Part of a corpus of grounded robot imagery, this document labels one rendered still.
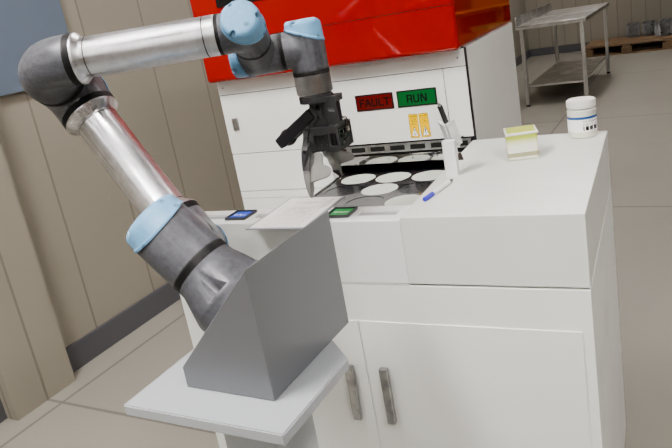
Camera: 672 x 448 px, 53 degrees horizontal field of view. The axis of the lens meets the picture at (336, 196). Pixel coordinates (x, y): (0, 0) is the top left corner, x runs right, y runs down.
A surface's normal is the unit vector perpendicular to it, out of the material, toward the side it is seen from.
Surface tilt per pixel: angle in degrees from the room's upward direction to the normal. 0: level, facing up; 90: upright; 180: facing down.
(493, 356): 90
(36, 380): 90
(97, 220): 90
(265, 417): 0
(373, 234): 90
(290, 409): 0
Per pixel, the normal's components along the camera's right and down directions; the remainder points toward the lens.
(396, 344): -0.41, 0.32
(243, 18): -0.07, -0.18
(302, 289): 0.87, -0.01
